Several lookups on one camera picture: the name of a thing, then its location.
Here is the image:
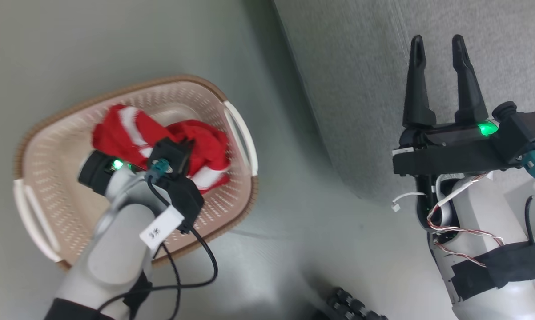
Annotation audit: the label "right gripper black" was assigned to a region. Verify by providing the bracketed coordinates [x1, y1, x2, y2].
[392, 34, 501, 176]

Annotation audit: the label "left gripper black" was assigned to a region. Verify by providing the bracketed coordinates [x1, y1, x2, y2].
[77, 150, 132, 197]

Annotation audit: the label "red and white cloth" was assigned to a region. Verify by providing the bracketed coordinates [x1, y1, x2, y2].
[92, 104, 231, 194]

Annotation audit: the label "grey fabric sofa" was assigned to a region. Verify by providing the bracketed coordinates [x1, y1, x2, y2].
[272, 0, 535, 205]

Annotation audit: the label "beige perforated laundry basket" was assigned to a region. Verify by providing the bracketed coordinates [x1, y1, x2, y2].
[13, 74, 259, 272]

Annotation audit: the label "white paper label tag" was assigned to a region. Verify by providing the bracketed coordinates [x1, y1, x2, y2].
[139, 205, 185, 250]

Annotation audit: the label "black tape band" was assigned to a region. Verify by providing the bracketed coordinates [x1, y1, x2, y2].
[451, 241, 535, 302]

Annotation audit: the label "white wire with plug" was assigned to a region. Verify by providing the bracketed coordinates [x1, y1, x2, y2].
[391, 191, 428, 212]

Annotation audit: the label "red white twisted wires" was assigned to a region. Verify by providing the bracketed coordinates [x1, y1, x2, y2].
[426, 171, 506, 268]

